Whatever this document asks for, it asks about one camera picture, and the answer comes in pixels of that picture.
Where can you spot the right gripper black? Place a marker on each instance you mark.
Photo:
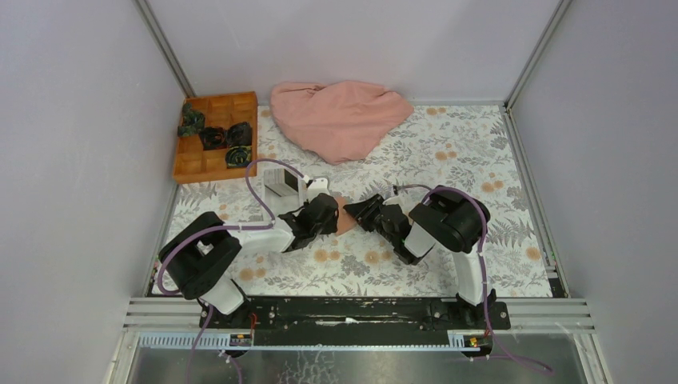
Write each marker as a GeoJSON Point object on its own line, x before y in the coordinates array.
{"type": "Point", "coordinates": [363, 212]}

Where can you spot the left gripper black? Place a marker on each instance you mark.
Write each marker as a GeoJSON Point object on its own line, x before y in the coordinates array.
{"type": "Point", "coordinates": [332, 227]}

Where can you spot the brown leather card holder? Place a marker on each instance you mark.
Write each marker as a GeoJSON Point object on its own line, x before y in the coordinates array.
{"type": "Point", "coordinates": [345, 222]}

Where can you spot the white translucent card box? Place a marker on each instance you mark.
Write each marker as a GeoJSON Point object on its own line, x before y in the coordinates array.
{"type": "Point", "coordinates": [281, 205]}

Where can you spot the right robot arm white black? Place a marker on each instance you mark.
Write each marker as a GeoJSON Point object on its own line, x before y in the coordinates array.
{"type": "Point", "coordinates": [447, 217]}

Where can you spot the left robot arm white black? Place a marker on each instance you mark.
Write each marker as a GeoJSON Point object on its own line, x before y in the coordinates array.
{"type": "Point", "coordinates": [197, 258]}

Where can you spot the pink cloth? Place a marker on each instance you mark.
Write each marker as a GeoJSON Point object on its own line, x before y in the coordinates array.
{"type": "Point", "coordinates": [339, 122]}

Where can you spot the dark patterned rolled sock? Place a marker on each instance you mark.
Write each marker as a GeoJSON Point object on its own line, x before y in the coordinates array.
{"type": "Point", "coordinates": [238, 157]}

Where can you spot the black rolled sock right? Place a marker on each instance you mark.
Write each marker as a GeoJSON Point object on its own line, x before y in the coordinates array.
{"type": "Point", "coordinates": [240, 134]}

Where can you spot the black rolled sock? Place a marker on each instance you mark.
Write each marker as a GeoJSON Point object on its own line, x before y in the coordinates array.
{"type": "Point", "coordinates": [212, 138]}
{"type": "Point", "coordinates": [240, 134]}

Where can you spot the floral table mat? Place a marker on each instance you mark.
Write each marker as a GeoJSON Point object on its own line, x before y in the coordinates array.
{"type": "Point", "coordinates": [465, 147]}

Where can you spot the black rolled sock left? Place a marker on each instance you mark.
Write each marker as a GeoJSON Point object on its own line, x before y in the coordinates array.
{"type": "Point", "coordinates": [212, 138]}

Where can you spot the wooden compartment tray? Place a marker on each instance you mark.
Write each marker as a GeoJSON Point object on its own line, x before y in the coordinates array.
{"type": "Point", "coordinates": [191, 163]}

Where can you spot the green patterned rolled sock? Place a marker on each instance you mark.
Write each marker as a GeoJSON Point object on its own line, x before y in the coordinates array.
{"type": "Point", "coordinates": [192, 121]}

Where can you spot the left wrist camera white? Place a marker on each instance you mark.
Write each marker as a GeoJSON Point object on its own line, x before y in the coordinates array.
{"type": "Point", "coordinates": [315, 187]}

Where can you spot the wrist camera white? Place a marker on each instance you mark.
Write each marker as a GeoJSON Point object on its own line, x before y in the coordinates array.
{"type": "Point", "coordinates": [395, 200]}
{"type": "Point", "coordinates": [315, 187]}

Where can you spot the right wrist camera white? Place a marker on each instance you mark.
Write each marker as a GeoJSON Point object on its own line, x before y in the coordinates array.
{"type": "Point", "coordinates": [395, 200]}

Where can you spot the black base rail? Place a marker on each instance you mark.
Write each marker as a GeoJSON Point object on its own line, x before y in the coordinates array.
{"type": "Point", "coordinates": [367, 321]}

